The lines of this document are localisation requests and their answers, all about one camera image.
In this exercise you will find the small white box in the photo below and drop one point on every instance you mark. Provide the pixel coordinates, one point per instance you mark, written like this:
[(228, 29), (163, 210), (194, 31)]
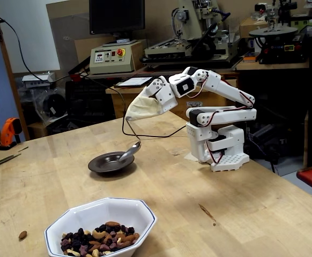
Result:
[(35, 79)]

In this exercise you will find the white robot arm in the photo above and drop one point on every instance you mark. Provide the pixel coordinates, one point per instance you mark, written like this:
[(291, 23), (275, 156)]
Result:
[(225, 115)]

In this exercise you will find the mixed nuts and raisins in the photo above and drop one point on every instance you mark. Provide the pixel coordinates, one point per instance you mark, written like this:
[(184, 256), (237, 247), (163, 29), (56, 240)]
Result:
[(105, 238)]

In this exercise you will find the small red clamp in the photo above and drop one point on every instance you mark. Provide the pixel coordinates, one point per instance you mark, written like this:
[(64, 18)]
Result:
[(76, 77)]

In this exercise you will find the bent metal spoon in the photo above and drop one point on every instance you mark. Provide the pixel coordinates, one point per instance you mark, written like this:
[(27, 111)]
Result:
[(130, 152)]

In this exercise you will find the beige masking tape wrap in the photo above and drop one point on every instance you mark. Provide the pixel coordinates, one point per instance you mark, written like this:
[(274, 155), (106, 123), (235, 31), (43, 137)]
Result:
[(142, 108)]

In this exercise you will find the beige CNC milling machine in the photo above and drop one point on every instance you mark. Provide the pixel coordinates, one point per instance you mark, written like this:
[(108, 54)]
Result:
[(193, 16)]

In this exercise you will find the single almond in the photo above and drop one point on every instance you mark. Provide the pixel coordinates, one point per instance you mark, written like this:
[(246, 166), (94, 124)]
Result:
[(22, 235)]

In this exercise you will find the orange black hand tool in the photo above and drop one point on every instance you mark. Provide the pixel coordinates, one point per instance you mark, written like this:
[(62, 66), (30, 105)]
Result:
[(10, 128)]

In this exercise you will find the large brown cardboard sheet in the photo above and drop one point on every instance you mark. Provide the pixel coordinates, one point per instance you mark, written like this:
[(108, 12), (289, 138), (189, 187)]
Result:
[(70, 26)]

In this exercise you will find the white panel board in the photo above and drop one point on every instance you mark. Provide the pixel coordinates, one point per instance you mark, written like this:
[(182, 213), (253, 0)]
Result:
[(32, 32)]

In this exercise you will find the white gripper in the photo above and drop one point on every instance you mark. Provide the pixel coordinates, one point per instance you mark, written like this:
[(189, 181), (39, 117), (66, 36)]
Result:
[(164, 97)]

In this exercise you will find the beige machine control box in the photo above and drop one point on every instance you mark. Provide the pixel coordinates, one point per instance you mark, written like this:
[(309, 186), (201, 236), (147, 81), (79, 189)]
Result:
[(110, 64)]

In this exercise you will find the clear plastic bag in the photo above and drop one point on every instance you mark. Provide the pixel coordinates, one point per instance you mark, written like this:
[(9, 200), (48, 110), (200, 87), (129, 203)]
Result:
[(54, 103)]

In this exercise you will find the white paper sheet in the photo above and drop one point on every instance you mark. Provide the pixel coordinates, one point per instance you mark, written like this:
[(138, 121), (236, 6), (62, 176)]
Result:
[(132, 82)]

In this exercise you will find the wooden workbench desk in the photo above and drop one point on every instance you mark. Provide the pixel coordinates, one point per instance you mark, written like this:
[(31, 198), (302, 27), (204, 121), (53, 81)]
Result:
[(117, 103)]

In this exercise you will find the brown cardboard box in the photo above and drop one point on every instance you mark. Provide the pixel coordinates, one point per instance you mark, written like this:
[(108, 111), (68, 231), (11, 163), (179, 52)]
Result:
[(248, 28)]

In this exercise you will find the wooden side bench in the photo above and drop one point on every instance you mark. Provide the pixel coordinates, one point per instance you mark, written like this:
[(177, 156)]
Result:
[(274, 66)]

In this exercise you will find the white octagonal bowl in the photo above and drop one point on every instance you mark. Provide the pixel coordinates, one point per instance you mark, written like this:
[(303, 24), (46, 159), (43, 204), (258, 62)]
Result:
[(97, 211)]

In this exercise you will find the beige tape paper patch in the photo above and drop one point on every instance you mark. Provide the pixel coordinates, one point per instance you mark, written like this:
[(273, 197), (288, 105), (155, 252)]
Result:
[(191, 157)]

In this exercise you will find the black scroll saw machine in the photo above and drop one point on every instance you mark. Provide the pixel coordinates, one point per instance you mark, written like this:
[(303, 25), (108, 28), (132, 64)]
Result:
[(279, 51)]

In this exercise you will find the black computer monitor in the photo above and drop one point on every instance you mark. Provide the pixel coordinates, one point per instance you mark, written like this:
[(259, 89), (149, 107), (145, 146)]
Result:
[(115, 16)]

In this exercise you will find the black storage crate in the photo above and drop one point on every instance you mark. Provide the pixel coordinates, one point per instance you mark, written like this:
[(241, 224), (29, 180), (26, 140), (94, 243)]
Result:
[(86, 104)]

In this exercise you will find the dark brown plate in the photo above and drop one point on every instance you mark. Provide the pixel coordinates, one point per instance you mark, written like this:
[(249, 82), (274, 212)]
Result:
[(102, 164)]

